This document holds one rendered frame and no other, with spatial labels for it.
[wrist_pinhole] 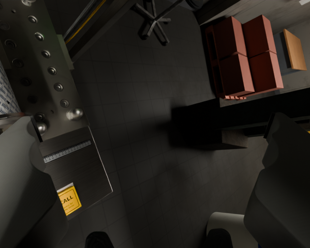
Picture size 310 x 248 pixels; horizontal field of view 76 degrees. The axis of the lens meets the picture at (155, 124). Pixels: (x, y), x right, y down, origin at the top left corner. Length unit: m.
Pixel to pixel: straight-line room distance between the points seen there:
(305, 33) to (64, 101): 6.15
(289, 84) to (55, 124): 6.11
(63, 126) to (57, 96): 0.08
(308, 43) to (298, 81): 0.91
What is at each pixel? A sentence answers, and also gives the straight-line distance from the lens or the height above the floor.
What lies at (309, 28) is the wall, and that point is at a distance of 6.42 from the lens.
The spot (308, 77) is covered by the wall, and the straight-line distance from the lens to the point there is 6.30.
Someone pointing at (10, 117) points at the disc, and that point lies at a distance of 0.25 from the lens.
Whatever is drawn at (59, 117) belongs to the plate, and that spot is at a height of 1.03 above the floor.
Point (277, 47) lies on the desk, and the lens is 4.72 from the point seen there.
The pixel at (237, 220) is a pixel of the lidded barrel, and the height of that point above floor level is 0.37.
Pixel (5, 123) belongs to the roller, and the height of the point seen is 1.29.
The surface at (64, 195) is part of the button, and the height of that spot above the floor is 0.92.
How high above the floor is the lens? 1.56
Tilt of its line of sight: 46 degrees down
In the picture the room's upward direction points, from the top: 77 degrees clockwise
